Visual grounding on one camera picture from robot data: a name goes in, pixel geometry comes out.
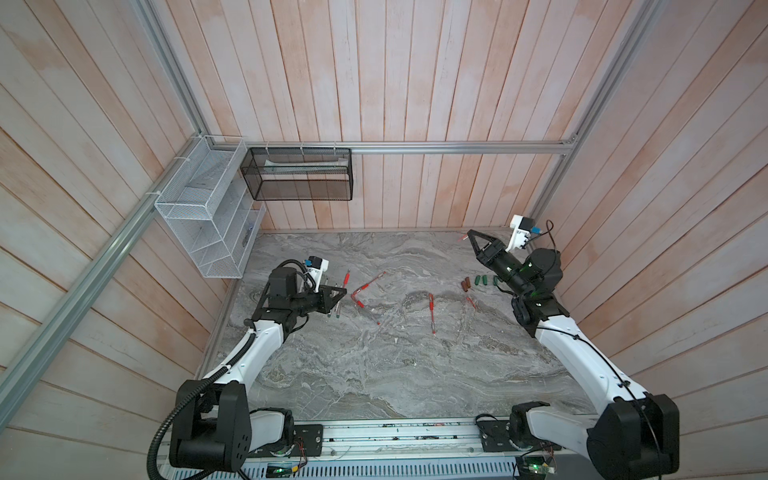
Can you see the green circuit board right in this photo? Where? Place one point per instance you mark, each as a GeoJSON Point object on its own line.
{"type": "Point", "coordinates": [532, 468]}

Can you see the black mesh basket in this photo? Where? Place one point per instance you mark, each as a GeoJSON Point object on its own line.
{"type": "Point", "coordinates": [298, 173]}

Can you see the red gel pen top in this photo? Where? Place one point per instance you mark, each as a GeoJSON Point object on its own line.
{"type": "Point", "coordinates": [367, 284]}

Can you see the white wire mesh shelf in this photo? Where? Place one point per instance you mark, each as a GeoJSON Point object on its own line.
{"type": "Point", "coordinates": [208, 206]}

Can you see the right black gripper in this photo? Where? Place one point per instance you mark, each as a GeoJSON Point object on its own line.
{"type": "Point", "coordinates": [491, 254]}

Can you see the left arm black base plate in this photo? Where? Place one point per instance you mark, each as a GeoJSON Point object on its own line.
{"type": "Point", "coordinates": [305, 439]}

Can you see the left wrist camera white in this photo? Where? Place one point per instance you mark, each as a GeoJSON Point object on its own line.
{"type": "Point", "coordinates": [316, 268]}

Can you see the aluminium frame rail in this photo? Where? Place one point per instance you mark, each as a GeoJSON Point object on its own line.
{"type": "Point", "coordinates": [38, 353]}
{"type": "Point", "coordinates": [545, 147]}

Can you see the aluminium mounting rail front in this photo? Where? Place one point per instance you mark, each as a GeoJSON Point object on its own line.
{"type": "Point", "coordinates": [360, 441]}

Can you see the aluminium frame rail back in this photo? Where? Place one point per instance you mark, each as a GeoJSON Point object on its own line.
{"type": "Point", "coordinates": [545, 147]}

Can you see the red gel pen cluster one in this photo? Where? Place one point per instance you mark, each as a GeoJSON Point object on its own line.
{"type": "Point", "coordinates": [431, 301]}

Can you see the aluminium frame rail left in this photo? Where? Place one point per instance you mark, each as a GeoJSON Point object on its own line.
{"type": "Point", "coordinates": [38, 353]}

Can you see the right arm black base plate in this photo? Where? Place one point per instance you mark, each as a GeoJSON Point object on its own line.
{"type": "Point", "coordinates": [494, 435]}

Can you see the green circuit board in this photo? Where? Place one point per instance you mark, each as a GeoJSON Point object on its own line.
{"type": "Point", "coordinates": [281, 471]}
{"type": "Point", "coordinates": [532, 468]}

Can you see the green circuit board left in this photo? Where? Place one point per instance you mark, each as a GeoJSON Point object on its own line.
{"type": "Point", "coordinates": [281, 471]}

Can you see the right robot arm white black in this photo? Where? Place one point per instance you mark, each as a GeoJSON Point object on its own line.
{"type": "Point", "coordinates": [633, 434]}

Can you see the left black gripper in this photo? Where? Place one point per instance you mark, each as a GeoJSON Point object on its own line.
{"type": "Point", "coordinates": [326, 301]}

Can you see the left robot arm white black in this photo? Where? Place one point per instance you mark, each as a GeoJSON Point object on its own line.
{"type": "Point", "coordinates": [283, 308]}

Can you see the red gel pen short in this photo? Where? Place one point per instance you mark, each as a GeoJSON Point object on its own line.
{"type": "Point", "coordinates": [361, 305]}

